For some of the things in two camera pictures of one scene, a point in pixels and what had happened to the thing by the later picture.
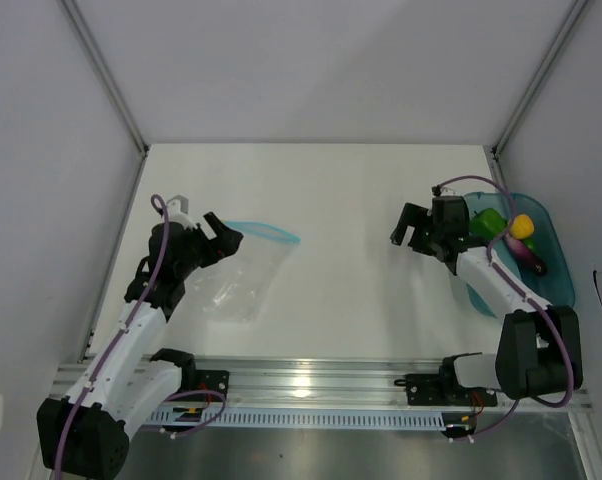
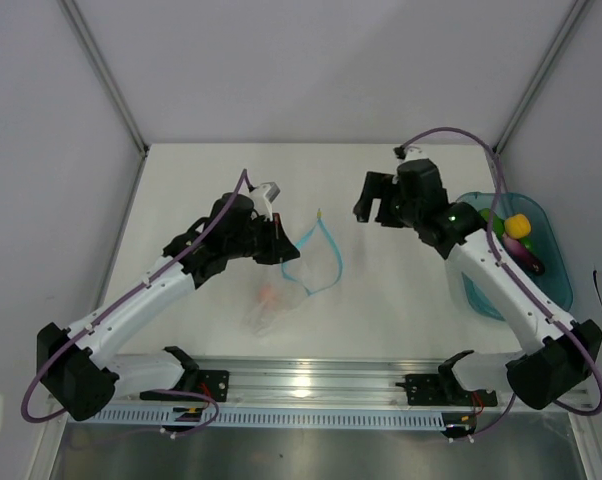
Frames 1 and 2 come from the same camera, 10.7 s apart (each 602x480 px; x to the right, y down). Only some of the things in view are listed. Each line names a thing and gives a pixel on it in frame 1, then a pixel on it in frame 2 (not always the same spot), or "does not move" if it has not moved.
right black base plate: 429,389 does not move
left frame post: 101,66 does not move
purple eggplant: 525,256 does not move
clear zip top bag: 233,288 → 312,265
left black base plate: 208,380 does not move
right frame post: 539,77 does not move
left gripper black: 228,240 → 280,247
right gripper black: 412,215 → 377,185
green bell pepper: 487,224 does not move
